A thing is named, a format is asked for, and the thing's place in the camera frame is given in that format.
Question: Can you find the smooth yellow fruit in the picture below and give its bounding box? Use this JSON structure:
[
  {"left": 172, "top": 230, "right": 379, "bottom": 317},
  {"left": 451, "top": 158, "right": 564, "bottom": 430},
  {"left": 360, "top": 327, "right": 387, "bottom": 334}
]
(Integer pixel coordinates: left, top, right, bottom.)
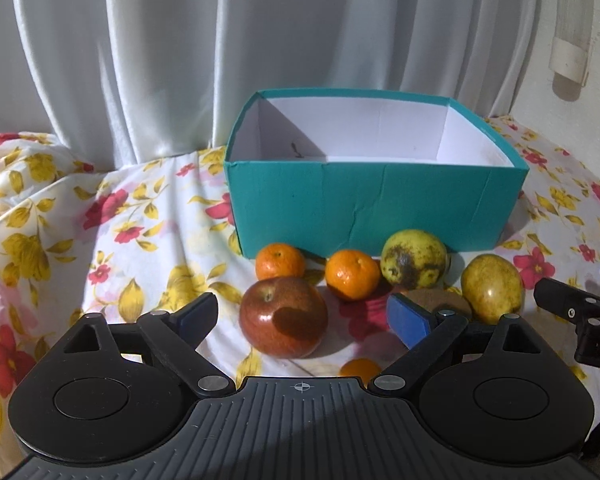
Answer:
[{"left": 461, "top": 254, "right": 524, "bottom": 325}]

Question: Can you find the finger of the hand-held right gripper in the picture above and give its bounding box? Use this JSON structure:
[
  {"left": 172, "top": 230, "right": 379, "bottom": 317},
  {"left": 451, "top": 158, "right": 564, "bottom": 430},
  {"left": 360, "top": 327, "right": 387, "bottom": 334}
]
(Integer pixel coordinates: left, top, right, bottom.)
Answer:
[{"left": 533, "top": 277, "right": 600, "bottom": 323}]

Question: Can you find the orange mandarin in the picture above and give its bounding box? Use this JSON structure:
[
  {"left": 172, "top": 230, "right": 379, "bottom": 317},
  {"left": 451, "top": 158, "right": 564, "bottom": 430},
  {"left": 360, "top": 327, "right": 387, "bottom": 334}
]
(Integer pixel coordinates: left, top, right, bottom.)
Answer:
[
  {"left": 325, "top": 249, "right": 382, "bottom": 302},
  {"left": 255, "top": 243, "right": 306, "bottom": 282}
]

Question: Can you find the red apple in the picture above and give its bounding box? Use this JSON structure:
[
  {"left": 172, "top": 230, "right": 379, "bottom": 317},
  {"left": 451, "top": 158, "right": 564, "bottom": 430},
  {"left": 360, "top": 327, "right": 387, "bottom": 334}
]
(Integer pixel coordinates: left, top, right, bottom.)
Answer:
[{"left": 239, "top": 276, "right": 329, "bottom": 359}]

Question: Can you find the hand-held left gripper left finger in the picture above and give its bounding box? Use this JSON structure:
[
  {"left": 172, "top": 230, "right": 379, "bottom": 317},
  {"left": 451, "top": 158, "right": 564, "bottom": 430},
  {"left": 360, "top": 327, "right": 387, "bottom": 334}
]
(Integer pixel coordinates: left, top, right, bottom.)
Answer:
[{"left": 62, "top": 292, "right": 237, "bottom": 399}]

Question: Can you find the teal cardboard box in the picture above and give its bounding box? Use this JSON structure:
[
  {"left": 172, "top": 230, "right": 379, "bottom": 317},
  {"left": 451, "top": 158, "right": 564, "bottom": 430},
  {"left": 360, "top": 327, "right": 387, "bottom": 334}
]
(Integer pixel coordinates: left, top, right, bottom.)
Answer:
[{"left": 223, "top": 88, "right": 530, "bottom": 261}]

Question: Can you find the brown kiwi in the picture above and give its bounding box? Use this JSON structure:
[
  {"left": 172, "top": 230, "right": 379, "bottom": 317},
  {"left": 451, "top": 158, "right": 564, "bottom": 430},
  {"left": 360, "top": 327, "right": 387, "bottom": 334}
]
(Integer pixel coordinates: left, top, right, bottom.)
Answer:
[{"left": 405, "top": 288, "right": 473, "bottom": 322}]

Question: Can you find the floral bed sheet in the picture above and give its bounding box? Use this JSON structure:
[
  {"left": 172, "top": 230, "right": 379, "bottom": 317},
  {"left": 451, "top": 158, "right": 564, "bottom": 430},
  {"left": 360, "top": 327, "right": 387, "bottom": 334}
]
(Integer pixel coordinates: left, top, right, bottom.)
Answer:
[{"left": 0, "top": 112, "right": 600, "bottom": 480}]

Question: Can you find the white wall pipe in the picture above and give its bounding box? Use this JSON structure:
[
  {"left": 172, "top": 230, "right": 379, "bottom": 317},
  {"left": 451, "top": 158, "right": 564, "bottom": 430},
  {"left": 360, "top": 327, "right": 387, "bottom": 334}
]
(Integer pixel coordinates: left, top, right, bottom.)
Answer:
[{"left": 549, "top": 0, "right": 597, "bottom": 87}]

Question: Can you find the small round orange fruit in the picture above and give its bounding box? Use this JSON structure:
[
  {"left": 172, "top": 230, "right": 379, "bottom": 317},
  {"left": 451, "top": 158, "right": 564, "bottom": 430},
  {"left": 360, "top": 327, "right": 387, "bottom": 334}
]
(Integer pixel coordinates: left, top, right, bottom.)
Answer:
[{"left": 339, "top": 358, "right": 382, "bottom": 379}]

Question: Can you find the brown-spotted yellow-green fruit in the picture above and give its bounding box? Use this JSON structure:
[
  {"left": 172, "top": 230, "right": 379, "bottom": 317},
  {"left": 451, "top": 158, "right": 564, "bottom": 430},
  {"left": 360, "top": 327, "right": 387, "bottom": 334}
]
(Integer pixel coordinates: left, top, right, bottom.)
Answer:
[{"left": 381, "top": 229, "right": 451, "bottom": 291}]

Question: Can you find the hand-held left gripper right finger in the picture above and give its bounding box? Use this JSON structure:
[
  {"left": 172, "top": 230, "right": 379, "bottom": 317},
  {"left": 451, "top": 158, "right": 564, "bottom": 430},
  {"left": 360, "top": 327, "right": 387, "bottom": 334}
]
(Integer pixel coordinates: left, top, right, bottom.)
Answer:
[{"left": 367, "top": 292, "right": 537, "bottom": 396}]

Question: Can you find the white curtain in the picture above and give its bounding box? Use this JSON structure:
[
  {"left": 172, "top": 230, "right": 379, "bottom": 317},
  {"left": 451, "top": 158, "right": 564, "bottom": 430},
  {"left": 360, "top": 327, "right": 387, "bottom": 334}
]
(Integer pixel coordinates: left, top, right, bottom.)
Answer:
[{"left": 0, "top": 0, "right": 553, "bottom": 172}]

